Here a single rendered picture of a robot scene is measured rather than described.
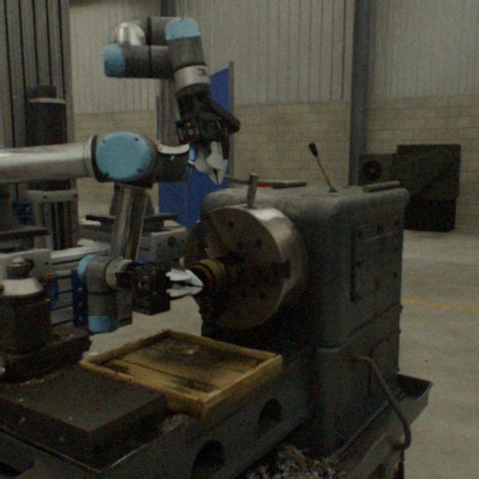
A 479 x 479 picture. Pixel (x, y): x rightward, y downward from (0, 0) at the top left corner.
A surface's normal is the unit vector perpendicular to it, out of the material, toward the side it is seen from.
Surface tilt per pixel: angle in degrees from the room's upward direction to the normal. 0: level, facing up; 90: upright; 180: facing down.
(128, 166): 89
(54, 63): 90
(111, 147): 89
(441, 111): 90
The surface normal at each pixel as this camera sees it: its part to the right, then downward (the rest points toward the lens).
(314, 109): -0.54, 0.12
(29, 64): 0.76, 0.09
